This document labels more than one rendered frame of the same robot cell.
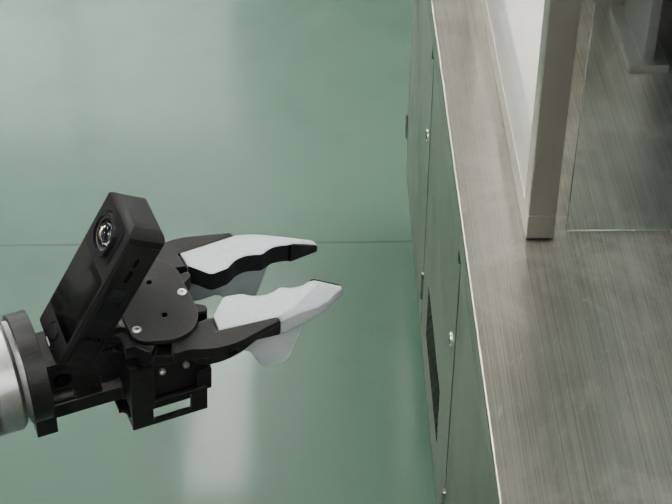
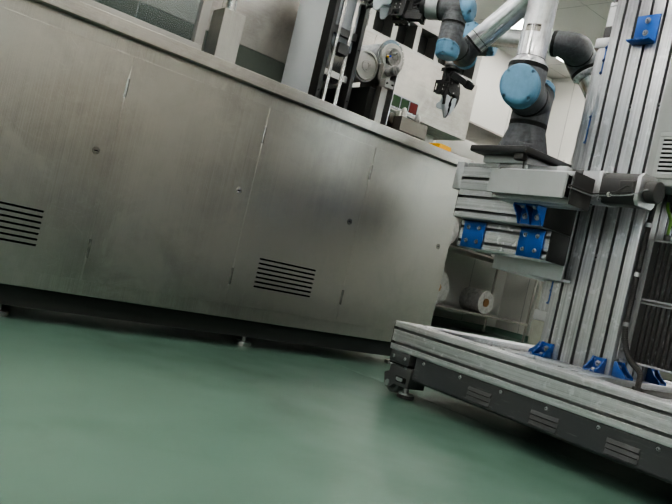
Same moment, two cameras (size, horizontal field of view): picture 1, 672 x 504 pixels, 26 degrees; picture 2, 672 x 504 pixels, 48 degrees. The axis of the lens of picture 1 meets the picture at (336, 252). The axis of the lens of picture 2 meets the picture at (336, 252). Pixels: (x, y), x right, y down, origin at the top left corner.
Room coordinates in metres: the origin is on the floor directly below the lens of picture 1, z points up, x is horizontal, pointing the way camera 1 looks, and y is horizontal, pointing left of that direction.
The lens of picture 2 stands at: (2.23, 1.99, 0.37)
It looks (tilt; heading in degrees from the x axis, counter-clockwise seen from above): 1 degrees up; 232
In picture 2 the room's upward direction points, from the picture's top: 13 degrees clockwise
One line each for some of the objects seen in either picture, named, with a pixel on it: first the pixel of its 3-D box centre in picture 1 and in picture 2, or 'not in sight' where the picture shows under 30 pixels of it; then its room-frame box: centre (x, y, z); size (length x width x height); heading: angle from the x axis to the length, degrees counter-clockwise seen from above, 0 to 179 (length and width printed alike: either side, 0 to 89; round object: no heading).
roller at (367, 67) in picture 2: not in sight; (347, 67); (0.37, -0.56, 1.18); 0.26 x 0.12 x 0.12; 91
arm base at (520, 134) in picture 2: not in sight; (524, 139); (0.40, 0.48, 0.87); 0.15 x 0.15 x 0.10
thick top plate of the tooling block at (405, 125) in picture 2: not in sight; (382, 127); (0.07, -0.61, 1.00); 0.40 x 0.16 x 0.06; 91
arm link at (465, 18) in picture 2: not in sight; (456, 10); (0.63, 0.29, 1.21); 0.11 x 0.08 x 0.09; 114
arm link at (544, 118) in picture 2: not in sight; (532, 101); (0.41, 0.48, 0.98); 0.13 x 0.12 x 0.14; 24
